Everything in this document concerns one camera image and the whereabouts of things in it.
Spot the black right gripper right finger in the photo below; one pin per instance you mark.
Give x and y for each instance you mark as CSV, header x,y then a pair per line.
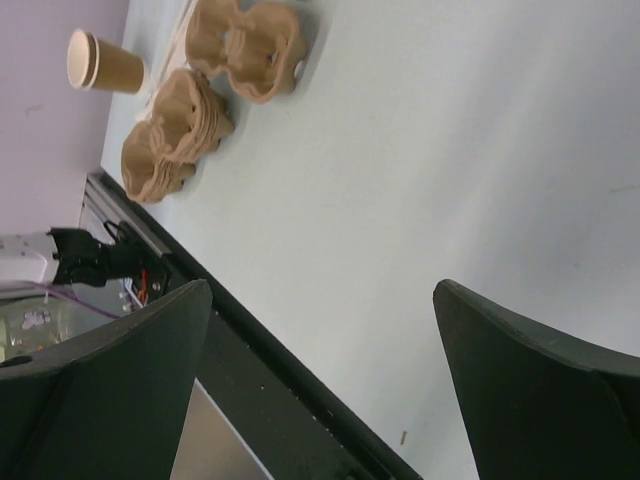
x,y
537,403

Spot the single brown pulp cup carrier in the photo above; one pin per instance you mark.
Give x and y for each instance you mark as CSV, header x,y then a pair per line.
x,y
258,48

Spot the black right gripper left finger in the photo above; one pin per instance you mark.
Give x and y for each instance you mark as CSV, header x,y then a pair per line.
x,y
110,403

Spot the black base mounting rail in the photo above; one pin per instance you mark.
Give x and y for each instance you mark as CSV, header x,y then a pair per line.
x,y
293,424

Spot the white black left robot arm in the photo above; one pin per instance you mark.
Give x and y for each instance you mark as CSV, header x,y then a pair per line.
x,y
65,256

